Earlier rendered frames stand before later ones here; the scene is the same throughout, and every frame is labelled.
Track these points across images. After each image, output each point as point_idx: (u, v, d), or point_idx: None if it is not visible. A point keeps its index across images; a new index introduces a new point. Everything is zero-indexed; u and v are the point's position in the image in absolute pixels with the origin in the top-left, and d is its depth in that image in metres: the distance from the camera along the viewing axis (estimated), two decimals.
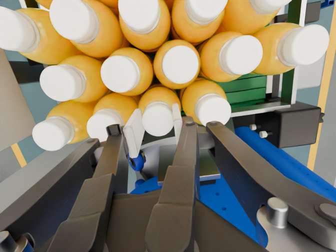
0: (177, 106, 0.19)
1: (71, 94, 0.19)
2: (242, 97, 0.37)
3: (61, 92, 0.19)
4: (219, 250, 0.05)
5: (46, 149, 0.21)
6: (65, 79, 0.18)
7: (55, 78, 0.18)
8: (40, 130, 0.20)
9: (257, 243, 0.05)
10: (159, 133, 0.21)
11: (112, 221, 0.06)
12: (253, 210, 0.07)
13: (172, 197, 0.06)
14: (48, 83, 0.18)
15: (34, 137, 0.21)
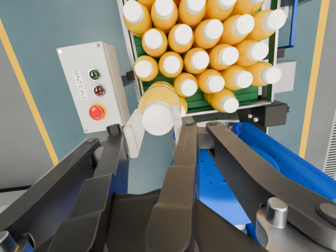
0: (177, 106, 0.19)
1: (169, 129, 0.20)
2: (243, 97, 0.60)
3: (159, 127, 0.20)
4: (219, 250, 0.05)
5: None
6: (166, 117, 0.20)
7: (156, 115, 0.20)
8: None
9: (257, 243, 0.05)
10: None
11: (112, 221, 0.06)
12: (253, 210, 0.07)
13: (172, 197, 0.06)
14: (149, 120, 0.20)
15: None
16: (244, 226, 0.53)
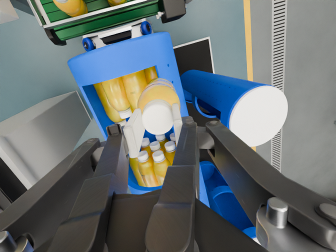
0: (177, 106, 0.19)
1: None
2: None
3: None
4: (219, 250, 0.05)
5: (152, 133, 0.21)
6: None
7: None
8: (151, 113, 0.20)
9: (257, 243, 0.05)
10: None
11: (112, 221, 0.06)
12: (253, 210, 0.07)
13: (172, 197, 0.06)
14: None
15: (144, 121, 0.20)
16: None
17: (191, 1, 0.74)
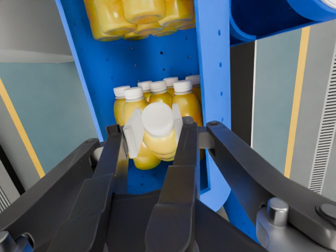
0: (177, 106, 0.19)
1: None
2: None
3: None
4: (219, 250, 0.05)
5: (150, 130, 0.19)
6: None
7: None
8: (151, 109, 0.20)
9: (257, 243, 0.05)
10: None
11: (112, 221, 0.06)
12: (253, 210, 0.07)
13: (172, 197, 0.06)
14: None
15: (143, 116, 0.20)
16: None
17: None
